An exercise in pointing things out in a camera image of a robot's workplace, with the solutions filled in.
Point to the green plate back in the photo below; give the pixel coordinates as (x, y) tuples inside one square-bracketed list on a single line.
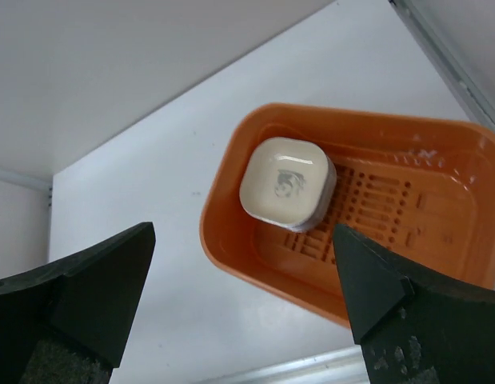
[(323, 203)]

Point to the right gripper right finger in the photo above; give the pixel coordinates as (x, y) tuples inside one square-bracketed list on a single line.
[(413, 324)]

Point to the orange plastic bin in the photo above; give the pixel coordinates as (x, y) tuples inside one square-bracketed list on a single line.
[(421, 187)]

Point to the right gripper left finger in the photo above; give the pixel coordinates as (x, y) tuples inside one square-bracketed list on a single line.
[(69, 320)]

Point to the cream plate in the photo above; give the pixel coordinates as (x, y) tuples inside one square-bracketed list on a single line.
[(283, 181)]

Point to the aluminium side rail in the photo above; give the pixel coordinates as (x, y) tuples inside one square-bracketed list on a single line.
[(458, 37)]

